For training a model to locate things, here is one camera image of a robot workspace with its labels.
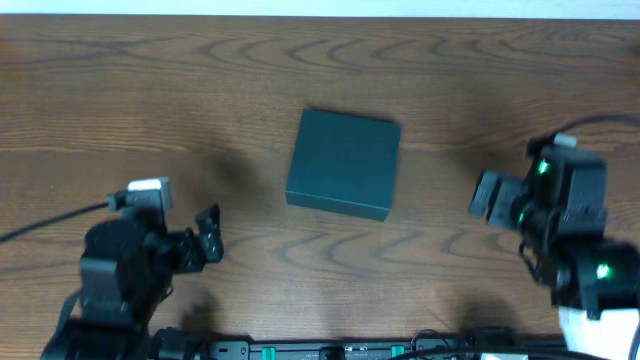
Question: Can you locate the dark green box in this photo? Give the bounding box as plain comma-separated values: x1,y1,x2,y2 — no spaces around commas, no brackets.
285,109,402,221

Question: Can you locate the left black cable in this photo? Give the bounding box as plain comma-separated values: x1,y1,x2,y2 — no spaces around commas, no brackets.
0,199,114,245

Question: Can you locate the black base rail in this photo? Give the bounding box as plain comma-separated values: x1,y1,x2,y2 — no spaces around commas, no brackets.
149,327,571,360

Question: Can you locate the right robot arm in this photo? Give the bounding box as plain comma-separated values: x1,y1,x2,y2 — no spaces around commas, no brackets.
469,144,639,359

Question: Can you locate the right black cable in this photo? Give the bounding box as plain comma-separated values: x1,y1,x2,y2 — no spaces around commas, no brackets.
554,112,640,136

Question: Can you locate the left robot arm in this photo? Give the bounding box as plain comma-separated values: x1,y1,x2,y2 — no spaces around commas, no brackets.
41,206,224,360

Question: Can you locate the black cable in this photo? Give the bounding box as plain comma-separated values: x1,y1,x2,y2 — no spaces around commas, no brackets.
554,112,640,136
0,199,114,245

